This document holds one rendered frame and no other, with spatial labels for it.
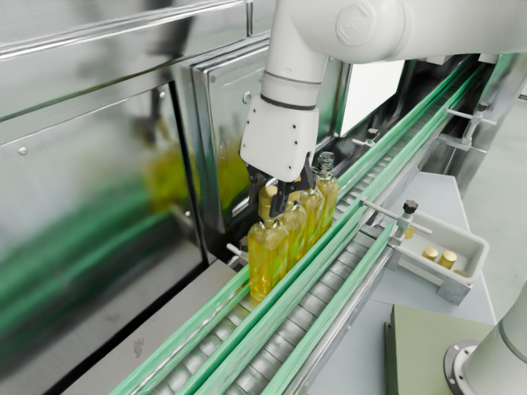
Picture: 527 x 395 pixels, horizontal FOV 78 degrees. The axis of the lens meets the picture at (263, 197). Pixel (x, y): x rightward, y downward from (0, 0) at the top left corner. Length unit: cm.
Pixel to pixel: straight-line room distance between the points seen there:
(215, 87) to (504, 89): 121
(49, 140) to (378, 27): 37
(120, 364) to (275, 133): 49
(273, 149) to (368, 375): 55
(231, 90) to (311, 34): 20
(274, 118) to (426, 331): 55
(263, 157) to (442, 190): 94
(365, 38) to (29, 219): 43
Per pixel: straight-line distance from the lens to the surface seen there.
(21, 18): 41
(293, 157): 43
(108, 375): 70
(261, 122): 45
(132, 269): 63
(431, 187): 131
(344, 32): 37
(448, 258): 98
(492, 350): 68
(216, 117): 54
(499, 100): 155
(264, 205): 50
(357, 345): 84
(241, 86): 57
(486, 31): 43
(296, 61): 41
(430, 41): 47
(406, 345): 77
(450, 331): 82
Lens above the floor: 149
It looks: 41 degrees down
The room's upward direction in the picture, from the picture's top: straight up
